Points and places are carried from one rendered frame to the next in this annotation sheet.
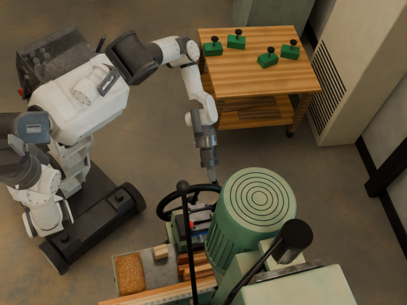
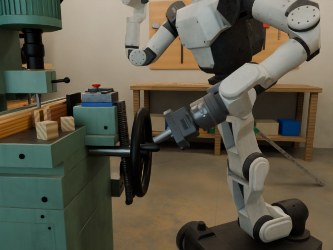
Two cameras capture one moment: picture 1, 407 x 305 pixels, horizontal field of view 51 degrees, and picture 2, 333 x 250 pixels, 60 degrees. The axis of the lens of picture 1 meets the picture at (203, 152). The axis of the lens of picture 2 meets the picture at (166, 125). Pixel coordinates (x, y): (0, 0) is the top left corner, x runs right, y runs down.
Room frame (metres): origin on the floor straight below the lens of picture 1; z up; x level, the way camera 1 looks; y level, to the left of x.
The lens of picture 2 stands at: (1.31, -0.74, 1.08)
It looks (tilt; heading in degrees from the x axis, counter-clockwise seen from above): 11 degrees down; 121
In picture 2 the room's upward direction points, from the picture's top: straight up
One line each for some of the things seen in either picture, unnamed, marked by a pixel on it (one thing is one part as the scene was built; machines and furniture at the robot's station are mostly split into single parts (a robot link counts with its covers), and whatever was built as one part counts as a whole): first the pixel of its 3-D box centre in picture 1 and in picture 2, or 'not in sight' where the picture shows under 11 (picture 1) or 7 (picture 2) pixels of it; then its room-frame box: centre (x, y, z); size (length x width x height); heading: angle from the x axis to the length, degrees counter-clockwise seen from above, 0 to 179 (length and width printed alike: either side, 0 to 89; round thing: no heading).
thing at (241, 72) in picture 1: (250, 81); not in sight; (2.00, -0.20, 0.32); 0.66 x 0.57 x 0.64; 111
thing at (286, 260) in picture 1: (286, 252); not in sight; (0.35, -0.21, 1.54); 0.08 x 0.08 x 0.17; 26
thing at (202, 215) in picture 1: (194, 220); (101, 95); (0.64, -0.02, 0.99); 0.13 x 0.11 x 0.06; 116
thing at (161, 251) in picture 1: (160, 252); not in sight; (0.53, 0.07, 0.92); 0.04 x 0.03 x 0.04; 122
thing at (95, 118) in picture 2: (194, 229); (100, 117); (0.64, -0.03, 0.91); 0.15 x 0.14 x 0.09; 116
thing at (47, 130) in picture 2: not in sight; (47, 130); (0.68, -0.27, 0.92); 0.04 x 0.04 x 0.04; 5
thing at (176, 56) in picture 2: not in sight; (222, 34); (-0.08, 3.08, 1.50); 2.00 x 0.04 x 0.90; 21
